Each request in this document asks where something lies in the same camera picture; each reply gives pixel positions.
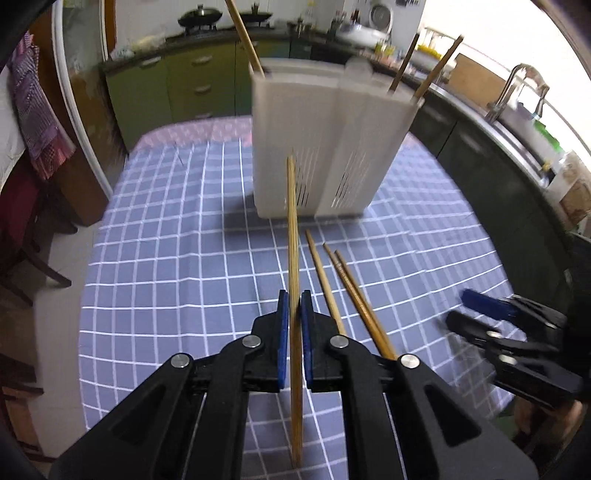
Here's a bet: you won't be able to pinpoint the light wooden chopstick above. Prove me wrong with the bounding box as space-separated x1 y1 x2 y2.
323 244 391 360
305 230 347 337
225 0 265 78
413 36 464 100
286 156 304 468

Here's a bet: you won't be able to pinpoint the dark red cushion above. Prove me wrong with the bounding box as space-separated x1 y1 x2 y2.
0 171 51 232

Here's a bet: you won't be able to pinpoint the white rice cooker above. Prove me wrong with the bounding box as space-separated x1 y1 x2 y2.
337 23 393 47

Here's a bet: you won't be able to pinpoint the white plastic utensil holder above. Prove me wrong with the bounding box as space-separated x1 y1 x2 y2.
250 59 424 221

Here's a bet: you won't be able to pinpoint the white hanging sheet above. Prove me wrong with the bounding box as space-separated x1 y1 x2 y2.
0 65 26 190

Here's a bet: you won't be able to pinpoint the wooden cutting board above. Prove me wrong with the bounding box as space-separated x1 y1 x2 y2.
445 53 509 112

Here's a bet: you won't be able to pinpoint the green lower cabinets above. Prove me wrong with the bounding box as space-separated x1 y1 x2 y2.
104 36 315 151

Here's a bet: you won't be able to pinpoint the black wok with lid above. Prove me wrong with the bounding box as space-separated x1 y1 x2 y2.
178 4 223 32

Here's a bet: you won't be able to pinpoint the brown wooden chopstick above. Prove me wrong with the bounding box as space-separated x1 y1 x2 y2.
335 250 399 360
389 33 421 93

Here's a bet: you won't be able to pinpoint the plastic bag with food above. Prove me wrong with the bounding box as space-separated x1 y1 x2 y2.
113 36 164 60

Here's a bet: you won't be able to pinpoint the tall metal faucet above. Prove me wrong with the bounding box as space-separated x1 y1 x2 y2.
485 64 551 124

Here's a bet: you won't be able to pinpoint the steel kitchen sink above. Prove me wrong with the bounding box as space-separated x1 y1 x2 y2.
480 106 561 185

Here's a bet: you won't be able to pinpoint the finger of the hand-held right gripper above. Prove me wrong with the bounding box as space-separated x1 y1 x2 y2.
444 310 529 354
461 288 525 324

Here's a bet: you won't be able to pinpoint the dark lower cabinets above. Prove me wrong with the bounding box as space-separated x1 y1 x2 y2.
295 41 591 296

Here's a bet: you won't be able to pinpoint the glass sliding door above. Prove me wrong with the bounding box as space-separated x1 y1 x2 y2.
52 0 127 199

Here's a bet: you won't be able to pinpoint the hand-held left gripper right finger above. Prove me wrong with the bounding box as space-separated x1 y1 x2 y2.
300 290 539 480

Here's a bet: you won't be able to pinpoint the clear food bag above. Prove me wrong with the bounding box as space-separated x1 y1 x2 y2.
547 151 591 227

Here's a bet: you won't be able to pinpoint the pink star-patterned cloth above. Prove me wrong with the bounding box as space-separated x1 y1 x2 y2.
134 117 254 151

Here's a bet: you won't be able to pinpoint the green plastic container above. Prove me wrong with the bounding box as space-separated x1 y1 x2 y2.
536 117 565 155

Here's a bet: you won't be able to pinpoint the white round appliance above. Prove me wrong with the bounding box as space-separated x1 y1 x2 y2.
369 2 394 33

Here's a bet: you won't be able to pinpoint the person's right hand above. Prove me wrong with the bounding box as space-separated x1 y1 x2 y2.
512 397 583 450

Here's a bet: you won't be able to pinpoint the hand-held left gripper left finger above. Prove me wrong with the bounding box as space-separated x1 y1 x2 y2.
48 288 291 480

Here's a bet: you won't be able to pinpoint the blue checkered tablecloth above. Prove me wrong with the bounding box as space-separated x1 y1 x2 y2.
76 131 520 480

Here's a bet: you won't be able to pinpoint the dark wooden chair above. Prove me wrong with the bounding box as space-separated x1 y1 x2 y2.
0 157 79 305

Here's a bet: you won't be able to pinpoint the purple checkered apron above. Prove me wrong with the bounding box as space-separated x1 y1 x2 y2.
8 31 77 182

